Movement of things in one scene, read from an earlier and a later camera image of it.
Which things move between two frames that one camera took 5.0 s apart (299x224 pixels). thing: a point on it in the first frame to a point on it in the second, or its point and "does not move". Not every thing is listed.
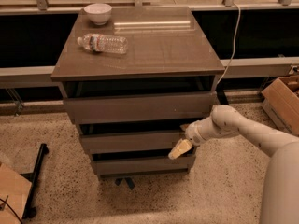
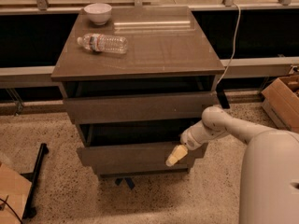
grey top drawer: [143, 107] does not move
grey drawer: [133, 140] to [137, 157]
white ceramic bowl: [98, 12] does not move
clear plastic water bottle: [106, 43] does not move
